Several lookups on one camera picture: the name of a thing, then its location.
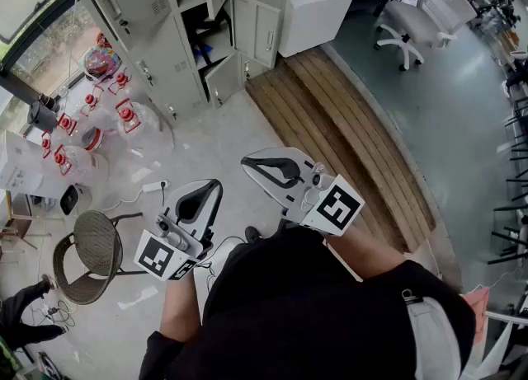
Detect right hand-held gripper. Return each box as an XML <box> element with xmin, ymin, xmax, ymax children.
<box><xmin>240</xmin><ymin>147</ymin><xmax>366</xmax><ymax>235</ymax></box>

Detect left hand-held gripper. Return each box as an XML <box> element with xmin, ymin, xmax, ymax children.
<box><xmin>134</xmin><ymin>178</ymin><xmax>224</xmax><ymax>283</ymax></box>

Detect person's right forearm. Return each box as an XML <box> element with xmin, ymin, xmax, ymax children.
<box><xmin>321</xmin><ymin>225</ymin><xmax>408</xmax><ymax>283</ymax></box>

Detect person's left forearm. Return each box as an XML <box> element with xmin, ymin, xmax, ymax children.
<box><xmin>158</xmin><ymin>273</ymin><xmax>207</xmax><ymax>345</ymax></box>

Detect white power strip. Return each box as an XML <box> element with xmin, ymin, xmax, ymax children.
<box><xmin>141</xmin><ymin>179</ymin><xmax>171</xmax><ymax>195</ymax></box>

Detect wooden slat platform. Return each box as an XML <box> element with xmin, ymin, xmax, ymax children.
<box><xmin>245</xmin><ymin>46</ymin><xmax>437</xmax><ymax>254</ymax></box>

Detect group of clear red-capped jugs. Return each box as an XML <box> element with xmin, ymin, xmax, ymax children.
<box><xmin>39</xmin><ymin>69</ymin><xmax>177</xmax><ymax>195</ymax></box>

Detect brown wicker chair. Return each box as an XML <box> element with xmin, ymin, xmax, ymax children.
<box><xmin>52</xmin><ymin>209</ymin><xmax>146</xmax><ymax>306</ymax></box>

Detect small black white appliance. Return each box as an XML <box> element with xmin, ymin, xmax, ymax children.
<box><xmin>59</xmin><ymin>184</ymin><xmax>86</xmax><ymax>217</ymax></box>

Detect blue flat item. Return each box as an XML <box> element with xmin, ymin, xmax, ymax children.
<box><xmin>193</xmin><ymin>42</ymin><xmax>216</xmax><ymax>60</ymax></box>

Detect person's black shirt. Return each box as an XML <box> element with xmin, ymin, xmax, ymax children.
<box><xmin>138</xmin><ymin>225</ymin><xmax>478</xmax><ymax>380</ymax></box>

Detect white block cabinet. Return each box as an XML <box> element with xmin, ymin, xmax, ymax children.
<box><xmin>278</xmin><ymin>0</ymin><xmax>356</xmax><ymax>59</ymax></box>

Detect colourful patterned balloon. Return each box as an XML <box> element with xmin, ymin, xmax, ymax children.
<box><xmin>82</xmin><ymin>43</ymin><xmax>123</xmax><ymax>81</ymax></box>

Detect black pot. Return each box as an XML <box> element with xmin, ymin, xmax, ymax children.
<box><xmin>26</xmin><ymin>96</ymin><xmax>62</xmax><ymax>133</ymax></box>

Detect white cardboard box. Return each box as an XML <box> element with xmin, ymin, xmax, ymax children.
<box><xmin>0</xmin><ymin>129</ymin><xmax>63</xmax><ymax>200</ymax></box>

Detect wooden stool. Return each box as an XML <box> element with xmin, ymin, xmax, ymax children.
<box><xmin>0</xmin><ymin>188</ymin><xmax>40</xmax><ymax>252</ymax></box>

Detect black metal clip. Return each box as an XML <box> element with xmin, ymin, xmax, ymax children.
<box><xmin>401</xmin><ymin>288</ymin><xmax>426</xmax><ymax>306</ymax></box>

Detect white office chair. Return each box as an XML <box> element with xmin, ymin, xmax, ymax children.
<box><xmin>373</xmin><ymin>0</ymin><xmax>479</xmax><ymax>73</ymax></box>

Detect black metal chairs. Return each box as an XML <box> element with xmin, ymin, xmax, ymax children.
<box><xmin>488</xmin><ymin>96</ymin><xmax>528</xmax><ymax>266</ymax></box>

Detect pink cloth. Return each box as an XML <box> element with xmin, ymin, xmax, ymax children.
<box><xmin>460</xmin><ymin>286</ymin><xmax>491</xmax><ymax>345</ymax></box>

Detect cluttered work desk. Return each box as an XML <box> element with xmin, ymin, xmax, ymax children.
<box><xmin>465</xmin><ymin>0</ymin><xmax>528</xmax><ymax>67</ymax></box>

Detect white plastic bag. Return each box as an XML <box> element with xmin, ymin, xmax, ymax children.
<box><xmin>472</xmin><ymin>310</ymin><xmax>528</xmax><ymax>380</ymax></box>

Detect white power cable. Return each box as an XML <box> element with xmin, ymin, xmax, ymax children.
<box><xmin>101</xmin><ymin>188</ymin><xmax>145</xmax><ymax>213</ymax></box>

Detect black floor cables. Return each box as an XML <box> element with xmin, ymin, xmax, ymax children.
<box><xmin>24</xmin><ymin>298</ymin><xmax>78</xmax><ymax>331</ymax></box>

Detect grey shoulder strap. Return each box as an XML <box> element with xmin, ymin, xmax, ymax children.
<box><xmin>403</xmin><ymin>293</ymin><xmax>463</xmax><ymax>380</ymax></box>

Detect black window frame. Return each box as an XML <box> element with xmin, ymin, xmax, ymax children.
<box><xmin>0</xmin><ymin>0</ymin><xmax>80</xmax><ymax>104</ymax></box>

